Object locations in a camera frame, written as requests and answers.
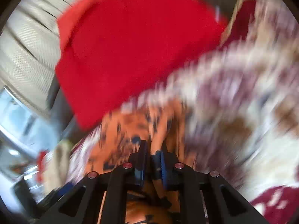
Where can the floral maroon bed blanket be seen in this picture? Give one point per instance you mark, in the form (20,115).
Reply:
(242,103)

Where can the cream dotted curtain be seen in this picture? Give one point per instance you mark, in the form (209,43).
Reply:
(30,51)

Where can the red folded blanket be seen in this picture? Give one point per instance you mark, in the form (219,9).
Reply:
(122,47)

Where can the window with metal frame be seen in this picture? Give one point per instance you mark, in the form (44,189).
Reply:
(23,136)

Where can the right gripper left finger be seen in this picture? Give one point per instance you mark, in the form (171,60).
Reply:
(127,177)

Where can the orange black floral garment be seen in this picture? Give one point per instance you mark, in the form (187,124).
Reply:
(121,135)

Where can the beige quilted jacket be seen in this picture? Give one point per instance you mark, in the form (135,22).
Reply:
(57,164)

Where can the red paper decoration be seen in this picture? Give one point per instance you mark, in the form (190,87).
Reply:
(40,165)

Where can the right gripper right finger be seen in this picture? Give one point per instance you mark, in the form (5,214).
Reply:
(182,179)

